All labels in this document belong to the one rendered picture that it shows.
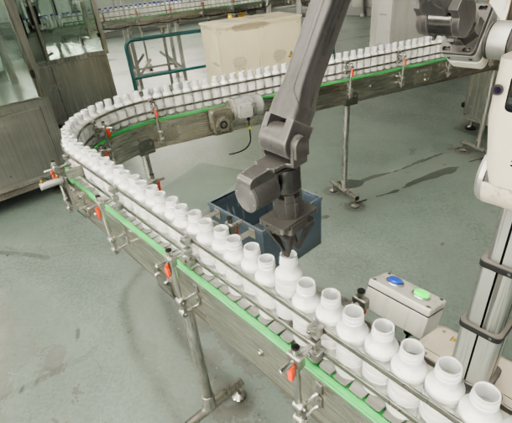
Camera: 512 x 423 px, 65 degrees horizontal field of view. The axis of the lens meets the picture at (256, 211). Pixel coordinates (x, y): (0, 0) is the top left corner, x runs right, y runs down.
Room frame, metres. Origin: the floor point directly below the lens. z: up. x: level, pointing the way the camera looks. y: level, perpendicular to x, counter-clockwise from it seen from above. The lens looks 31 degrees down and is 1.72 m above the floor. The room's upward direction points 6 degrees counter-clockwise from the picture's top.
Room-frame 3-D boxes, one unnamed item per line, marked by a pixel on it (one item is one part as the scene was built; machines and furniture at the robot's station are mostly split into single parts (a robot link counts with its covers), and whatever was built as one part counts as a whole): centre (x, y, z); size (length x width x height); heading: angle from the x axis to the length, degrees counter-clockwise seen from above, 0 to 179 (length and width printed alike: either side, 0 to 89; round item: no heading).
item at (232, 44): (5.35, -0.15, 0.59); 1.10 x 0.62 x 1.18; 111
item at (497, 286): (0.89, -0.71, 0.74); 0.11 x 0.11 x 0.40; 39
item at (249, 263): (0.75, 0.02, 1.08); 0.06 x 0.06 x 0.17
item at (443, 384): (0.39, -0.28, 1.08); 0.06 x 0.06 x 0.17
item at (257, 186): (0.64, -0.03, 1.41); 0.12 x 0.09 x 0.12; 128
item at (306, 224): (0.67, -0.07, 1.25); 0.07 x 0.07 x 0.09; 40
